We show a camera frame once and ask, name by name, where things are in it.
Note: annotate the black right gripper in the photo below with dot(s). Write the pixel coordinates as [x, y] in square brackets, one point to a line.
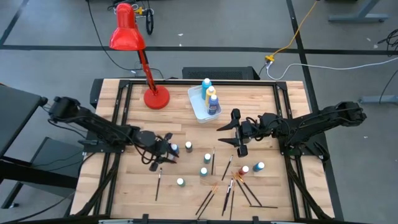
[247, 130]

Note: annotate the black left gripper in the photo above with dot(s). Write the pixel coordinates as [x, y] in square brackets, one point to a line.
[161, 147]

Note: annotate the small blue paint bottle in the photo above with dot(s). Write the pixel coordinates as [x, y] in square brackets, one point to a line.
[174, 147]
[258, 167]

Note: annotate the small purple paint bottle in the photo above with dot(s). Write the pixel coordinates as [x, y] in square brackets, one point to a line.
[188, 147]

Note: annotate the small green paint bottle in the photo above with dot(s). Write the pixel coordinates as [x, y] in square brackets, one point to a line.
[181, 182]
[207, 158]

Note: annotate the large dark blue paint bottle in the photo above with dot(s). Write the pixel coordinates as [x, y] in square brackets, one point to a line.
[214, 107]

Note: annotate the black paintbrush white ferrule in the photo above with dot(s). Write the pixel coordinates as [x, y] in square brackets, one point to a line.
[158, 184]

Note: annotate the thin black paintbrush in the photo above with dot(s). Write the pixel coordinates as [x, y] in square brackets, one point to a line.
[263, 206]
[213, 160]
[226, 167]

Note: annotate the small teal paint bottle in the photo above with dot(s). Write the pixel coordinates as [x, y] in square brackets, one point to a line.
[203, 172]

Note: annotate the small red paint bottle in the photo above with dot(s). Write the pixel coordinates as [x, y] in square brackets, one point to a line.
[243, 170]

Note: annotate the large yellow paint bottle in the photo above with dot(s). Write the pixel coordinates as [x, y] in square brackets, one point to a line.
[208, 99]

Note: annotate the white plastic bin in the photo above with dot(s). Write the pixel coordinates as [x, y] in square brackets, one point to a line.
[197, 105]

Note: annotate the large light blue paint bottle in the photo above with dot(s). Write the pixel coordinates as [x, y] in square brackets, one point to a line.
[206, 88]

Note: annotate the black paintbrush gold ferrule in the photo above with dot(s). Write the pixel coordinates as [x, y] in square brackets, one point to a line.
[205, 200]
[207, 203]

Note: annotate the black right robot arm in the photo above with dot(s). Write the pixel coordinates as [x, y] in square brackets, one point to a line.
[311, 124]

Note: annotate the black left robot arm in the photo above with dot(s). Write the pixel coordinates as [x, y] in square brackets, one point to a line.
[102, 127]

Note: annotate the red desk lamp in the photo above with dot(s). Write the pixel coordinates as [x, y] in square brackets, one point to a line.
[157, 99]

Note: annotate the black computer case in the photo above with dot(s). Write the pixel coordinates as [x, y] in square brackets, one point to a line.
[224, 73]

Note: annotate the silver ferrule paintbrush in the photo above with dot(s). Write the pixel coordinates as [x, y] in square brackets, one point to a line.
[229, 194]
[226, 200]

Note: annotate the thin brown paintbrush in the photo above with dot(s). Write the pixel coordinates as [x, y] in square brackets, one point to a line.
[232, 205]

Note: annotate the black side desk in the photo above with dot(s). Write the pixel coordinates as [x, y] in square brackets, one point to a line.
[15, 115]

